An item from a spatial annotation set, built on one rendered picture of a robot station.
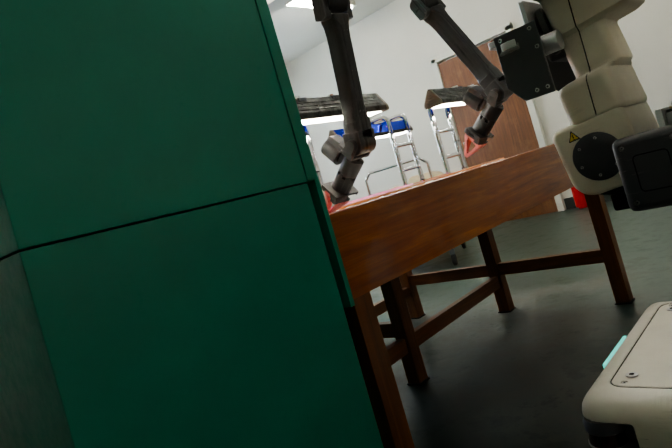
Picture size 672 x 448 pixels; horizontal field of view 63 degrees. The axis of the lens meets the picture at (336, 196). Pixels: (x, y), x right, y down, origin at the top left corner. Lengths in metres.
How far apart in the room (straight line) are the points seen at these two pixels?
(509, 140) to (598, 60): 5.18
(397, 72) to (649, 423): 6.34
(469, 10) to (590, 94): 5.50
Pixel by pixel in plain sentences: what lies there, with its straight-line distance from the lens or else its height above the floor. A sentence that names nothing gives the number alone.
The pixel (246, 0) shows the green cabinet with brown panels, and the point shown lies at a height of 1.21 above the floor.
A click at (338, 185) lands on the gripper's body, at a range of 1.53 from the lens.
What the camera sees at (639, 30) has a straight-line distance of 6.10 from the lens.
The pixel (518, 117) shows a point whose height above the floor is 1.11.
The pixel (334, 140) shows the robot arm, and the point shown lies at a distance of 1.53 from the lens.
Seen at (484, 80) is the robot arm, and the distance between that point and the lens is 1.79.
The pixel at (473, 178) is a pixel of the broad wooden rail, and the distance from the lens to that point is 1.65.
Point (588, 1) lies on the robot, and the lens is 1.32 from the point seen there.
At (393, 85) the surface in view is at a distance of 7.26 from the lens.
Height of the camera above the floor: 0.79
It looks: level
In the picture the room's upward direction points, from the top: 16 degrees counter-clockwise
